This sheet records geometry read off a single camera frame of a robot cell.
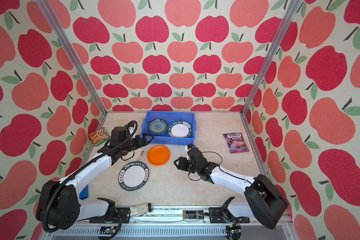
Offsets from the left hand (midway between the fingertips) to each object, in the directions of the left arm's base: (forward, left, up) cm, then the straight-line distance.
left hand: (152, 139), depth 83 cm
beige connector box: (-32, +4, -15) cm, 35 cm away
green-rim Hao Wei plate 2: (-14, +12, -17) cm, 25 cm away
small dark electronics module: (-35, -22, -15) cm, 44 cm away
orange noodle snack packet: (+13, +41, -16) cm, 46 cm away
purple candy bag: (+7, -54, -14) cm, 56 cm away
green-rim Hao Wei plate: (+20, -16, -16) cm, 30 cm away
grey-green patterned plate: (+22, 0, -15) cm, 27 cm away
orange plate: (0, -2, -17) cm, 17 cm away
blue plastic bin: (+33, -8, -15) cm, 37 cm away
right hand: (-9, -15, -9) cm, 20 cm away
